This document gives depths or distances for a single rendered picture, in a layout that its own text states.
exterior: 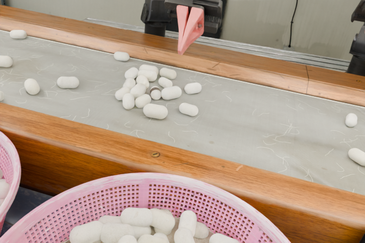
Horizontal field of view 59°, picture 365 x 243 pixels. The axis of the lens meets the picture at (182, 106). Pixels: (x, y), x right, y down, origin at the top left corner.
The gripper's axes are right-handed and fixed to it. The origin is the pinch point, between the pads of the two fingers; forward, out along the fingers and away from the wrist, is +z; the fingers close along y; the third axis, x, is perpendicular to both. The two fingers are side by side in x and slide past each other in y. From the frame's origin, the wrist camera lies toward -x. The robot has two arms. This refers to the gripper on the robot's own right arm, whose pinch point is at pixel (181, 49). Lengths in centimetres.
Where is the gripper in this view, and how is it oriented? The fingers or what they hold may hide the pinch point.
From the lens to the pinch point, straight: 57.4
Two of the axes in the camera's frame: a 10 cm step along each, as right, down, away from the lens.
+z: -2.8, 9.0, -3.3
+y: 9.6, 2.3, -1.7
